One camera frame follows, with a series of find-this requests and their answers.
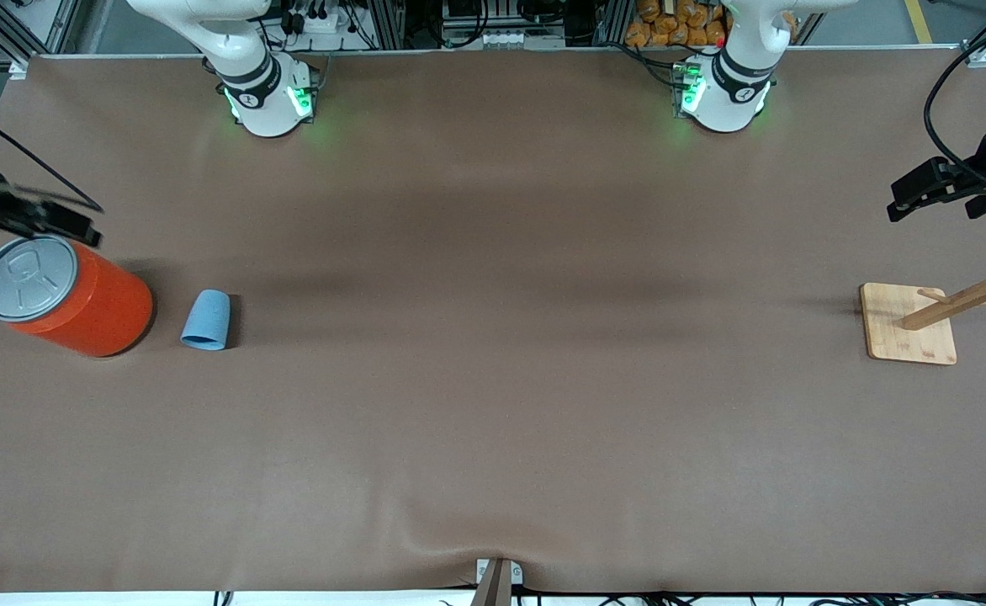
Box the wooden cup rack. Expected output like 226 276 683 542
860 227 986 365

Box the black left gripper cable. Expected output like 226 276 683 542
924 38 986 191

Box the black arm base cable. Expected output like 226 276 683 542
611 40 689 90

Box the brown table cloth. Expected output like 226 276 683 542
0 46 986 594

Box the aluminium frame post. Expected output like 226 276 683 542
367 0 406 50
594 0 633 47

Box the white power strip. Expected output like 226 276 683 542
476 29 566 50

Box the orange can with grey lid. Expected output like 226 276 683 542
0 234 155 359

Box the power strip with black plugs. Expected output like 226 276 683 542
278 0 361 35

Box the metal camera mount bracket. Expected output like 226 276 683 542
472 557 524 606

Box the orange packaged goods pile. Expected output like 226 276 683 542
625 0 797 48

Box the blue plastic cup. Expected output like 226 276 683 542
180 290 231 351

